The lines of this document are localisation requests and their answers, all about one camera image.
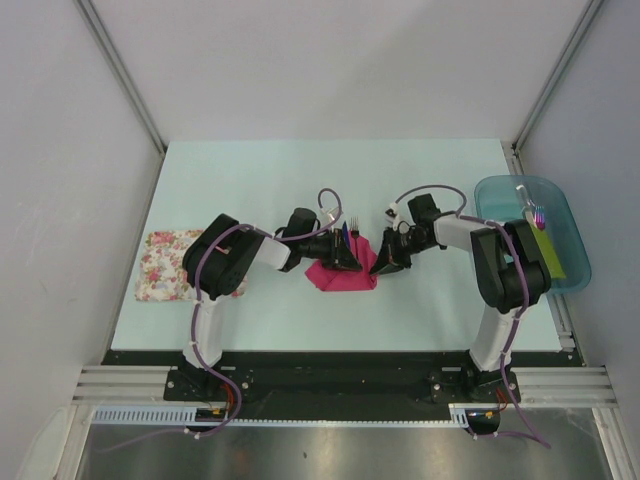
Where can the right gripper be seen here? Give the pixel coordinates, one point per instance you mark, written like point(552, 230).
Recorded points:
point(389, 246)

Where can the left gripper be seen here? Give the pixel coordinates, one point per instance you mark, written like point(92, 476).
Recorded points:
point(339, 256)

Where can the pink paper napkin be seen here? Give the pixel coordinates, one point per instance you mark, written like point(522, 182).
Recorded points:
point(328, 280)

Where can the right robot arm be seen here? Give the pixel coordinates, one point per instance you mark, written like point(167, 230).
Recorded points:
point(510, 270)

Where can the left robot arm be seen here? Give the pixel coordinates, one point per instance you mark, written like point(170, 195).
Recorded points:
point(217, 262)

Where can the teal plastic bin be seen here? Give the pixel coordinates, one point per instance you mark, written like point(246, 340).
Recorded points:
point(543, 205)

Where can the silver utensil in bin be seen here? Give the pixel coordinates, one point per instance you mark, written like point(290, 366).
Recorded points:
point(528, 206)

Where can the iridescent fork in bin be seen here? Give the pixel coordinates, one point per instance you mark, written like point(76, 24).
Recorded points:
point(539, 218)

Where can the floral tray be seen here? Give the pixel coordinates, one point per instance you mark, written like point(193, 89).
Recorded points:
point(161, 277)

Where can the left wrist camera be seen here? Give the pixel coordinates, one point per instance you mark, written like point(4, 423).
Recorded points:
point(329, 216)

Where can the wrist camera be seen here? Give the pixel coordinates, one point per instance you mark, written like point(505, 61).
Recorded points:
point(329, 216)
point(392, 216)

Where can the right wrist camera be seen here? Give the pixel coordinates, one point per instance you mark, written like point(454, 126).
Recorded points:
point(392, 216)

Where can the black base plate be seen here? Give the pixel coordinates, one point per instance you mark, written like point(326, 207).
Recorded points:
point(356, 386)

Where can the aluminium frame rail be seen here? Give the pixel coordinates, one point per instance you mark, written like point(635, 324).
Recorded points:
point(556, 387)

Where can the white cable duct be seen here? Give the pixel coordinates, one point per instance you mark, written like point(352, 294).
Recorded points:
point(145, 415)

